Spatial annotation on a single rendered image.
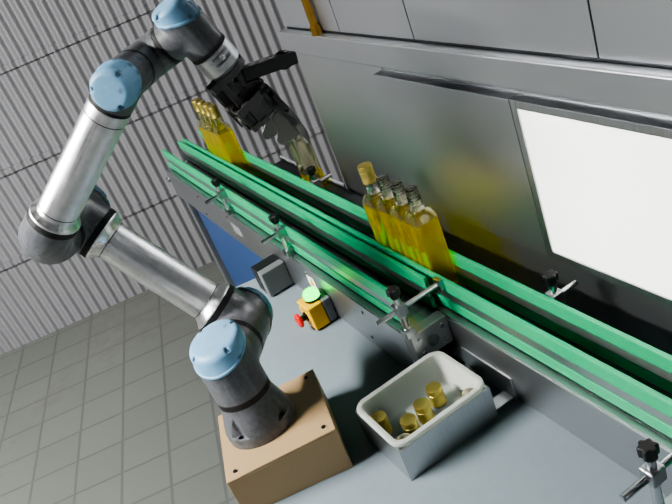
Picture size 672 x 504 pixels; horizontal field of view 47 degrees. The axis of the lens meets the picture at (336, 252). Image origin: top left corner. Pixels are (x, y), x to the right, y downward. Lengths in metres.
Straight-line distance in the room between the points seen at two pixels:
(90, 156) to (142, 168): 2.76
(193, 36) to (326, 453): 0.82
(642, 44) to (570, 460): 0.73
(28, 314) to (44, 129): 1.05
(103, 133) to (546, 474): 0.97
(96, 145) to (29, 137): 2.76
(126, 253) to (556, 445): 0.92
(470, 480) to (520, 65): 0.75
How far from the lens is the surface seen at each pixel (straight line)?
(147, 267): 1.62
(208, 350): 1.52
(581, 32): 1.26
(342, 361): 1.87
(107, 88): 1.31
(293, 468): 1.57
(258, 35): 4.03
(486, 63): 1.43
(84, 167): 1.40
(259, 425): 1.57
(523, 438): 1.54
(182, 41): 1.40
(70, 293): 4.44
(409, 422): 1.54
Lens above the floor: 1.84
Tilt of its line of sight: 28 degrees down
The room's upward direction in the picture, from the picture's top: 22 degrees counter-clockwise
